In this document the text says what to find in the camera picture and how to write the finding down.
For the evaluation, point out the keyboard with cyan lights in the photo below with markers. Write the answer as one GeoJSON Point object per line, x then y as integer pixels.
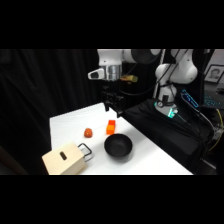
{"type": "Point", "coordinates": [212, 100]}

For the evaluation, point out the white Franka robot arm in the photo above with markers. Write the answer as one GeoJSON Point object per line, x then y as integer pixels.
{"type": "Point", "coordinates": [180, 71]}

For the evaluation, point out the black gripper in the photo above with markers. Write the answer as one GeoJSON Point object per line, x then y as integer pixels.
{"type": "Point", "coordinates": [112, 96]}

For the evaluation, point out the orange block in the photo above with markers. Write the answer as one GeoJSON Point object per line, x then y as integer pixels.
{"type": "Point", "coordinates": [111, 127]}

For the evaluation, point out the light wooden box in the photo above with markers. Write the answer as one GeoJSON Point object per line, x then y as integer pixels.
{"type": "Point", "coordinates": [64, 160]}

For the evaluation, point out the black curtain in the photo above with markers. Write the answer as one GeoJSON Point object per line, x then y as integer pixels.
{"type": "Point", "coordinates": [36, 100]}

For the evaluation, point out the small green light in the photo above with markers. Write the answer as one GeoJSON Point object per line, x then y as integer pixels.
{"type": "Point", "coordinates": [171, 113]}

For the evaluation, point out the yellow wrist connector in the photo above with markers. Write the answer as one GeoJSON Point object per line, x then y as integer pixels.
{"type": "Point", "coordinates": [129, 78]}

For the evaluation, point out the black covered robot stand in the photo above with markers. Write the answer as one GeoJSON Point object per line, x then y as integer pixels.
{"type": "Point", "coordinates": [166, 133]}

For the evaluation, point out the framed portrait picture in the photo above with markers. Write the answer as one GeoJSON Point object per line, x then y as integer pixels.
{"type": "Point", "coordinates": [213, 73]}

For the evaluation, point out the black bowl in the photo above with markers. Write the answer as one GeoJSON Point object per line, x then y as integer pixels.
{"type": "Point", "coordinates": [118, 146]}

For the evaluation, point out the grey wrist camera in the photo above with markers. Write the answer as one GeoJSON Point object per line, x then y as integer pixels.
{"type": "Point", "coordinates": [94, 74]}

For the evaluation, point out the red ball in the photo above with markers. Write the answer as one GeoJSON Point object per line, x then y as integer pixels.
{"type": "Point", "coordinates": [88, 132]}

